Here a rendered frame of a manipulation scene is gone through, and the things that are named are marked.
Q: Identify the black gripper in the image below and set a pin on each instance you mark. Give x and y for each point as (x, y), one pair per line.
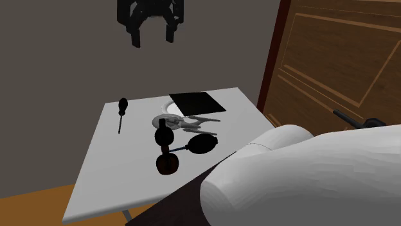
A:
(122, 9)

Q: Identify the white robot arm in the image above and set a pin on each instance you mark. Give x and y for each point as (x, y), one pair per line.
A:
(300, 181)

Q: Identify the white plate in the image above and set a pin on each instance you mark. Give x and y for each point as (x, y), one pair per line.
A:
(169, 108)

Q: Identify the black screwdriver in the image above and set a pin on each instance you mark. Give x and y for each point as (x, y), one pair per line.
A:
(122, 106)

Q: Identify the black square tablet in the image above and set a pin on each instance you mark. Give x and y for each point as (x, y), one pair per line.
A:
(197, 103)

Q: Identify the grey spaceship model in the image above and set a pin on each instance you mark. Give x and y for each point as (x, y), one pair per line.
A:
(191, 124)

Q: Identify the black round bottle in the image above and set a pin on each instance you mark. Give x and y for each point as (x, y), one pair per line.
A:
(163, 136)

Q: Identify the black bulb with blue stem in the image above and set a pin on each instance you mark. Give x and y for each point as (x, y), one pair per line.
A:
(202, 144)

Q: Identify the dark brown round vase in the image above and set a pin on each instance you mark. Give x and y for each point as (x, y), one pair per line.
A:
(167, 164)

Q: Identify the white table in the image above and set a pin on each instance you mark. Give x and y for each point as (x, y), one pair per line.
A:
(125, 175)

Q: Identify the dark robot stand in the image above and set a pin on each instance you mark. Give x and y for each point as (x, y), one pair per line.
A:
(175, 203)

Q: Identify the brown wooden door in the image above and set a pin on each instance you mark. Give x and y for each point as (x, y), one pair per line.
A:
(329, 62)

